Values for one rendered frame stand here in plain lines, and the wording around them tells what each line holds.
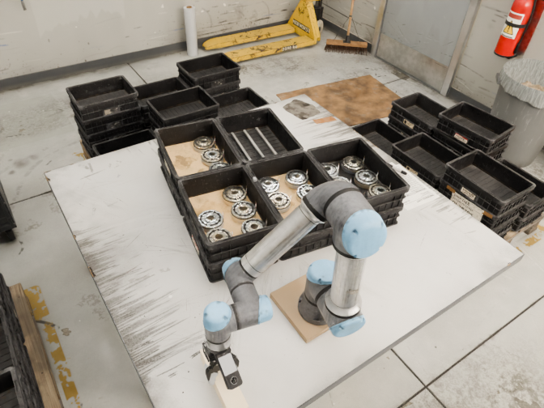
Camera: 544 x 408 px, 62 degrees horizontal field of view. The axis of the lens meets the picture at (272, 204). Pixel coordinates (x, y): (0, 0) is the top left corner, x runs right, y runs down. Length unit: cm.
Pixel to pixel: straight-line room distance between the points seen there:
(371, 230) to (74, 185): 158
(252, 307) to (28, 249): 207
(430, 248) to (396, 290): 30
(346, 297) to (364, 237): 29
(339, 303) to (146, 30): 406
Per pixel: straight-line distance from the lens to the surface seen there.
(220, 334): 128
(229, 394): 150
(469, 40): 464
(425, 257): 203
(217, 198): 194
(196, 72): 369
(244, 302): 129
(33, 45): 480
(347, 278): 130
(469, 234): 222
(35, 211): 337
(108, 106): 323
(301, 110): 279
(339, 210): 116
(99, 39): 491
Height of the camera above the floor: 213
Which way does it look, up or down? 43 degrees down
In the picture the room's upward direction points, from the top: 4 degrees clockwise
